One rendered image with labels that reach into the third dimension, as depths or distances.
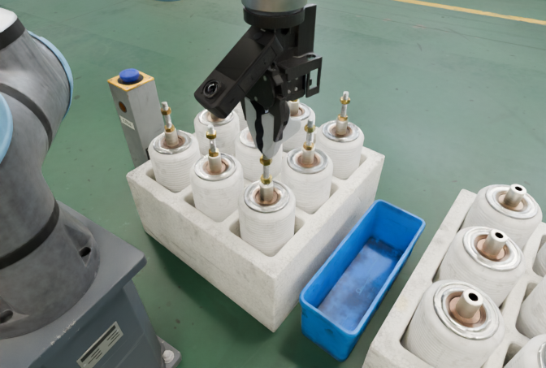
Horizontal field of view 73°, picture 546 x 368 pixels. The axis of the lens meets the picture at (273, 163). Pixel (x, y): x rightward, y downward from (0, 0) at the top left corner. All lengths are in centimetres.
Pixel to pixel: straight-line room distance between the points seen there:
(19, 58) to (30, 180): 14
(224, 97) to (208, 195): 28
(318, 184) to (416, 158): 54
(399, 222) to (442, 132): 54
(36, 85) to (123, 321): 31
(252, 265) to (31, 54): 41
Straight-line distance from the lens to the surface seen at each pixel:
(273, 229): 60
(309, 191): 67
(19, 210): 41
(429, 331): 54
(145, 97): 85
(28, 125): 44
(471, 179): 115
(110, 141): 125
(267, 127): 50
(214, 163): 66
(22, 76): 48
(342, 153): 74
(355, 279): 83
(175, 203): 72
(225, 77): 44
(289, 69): 46
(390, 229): 86
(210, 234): 66
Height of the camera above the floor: 68
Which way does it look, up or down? 40 degrees down
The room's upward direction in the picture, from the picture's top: straight up
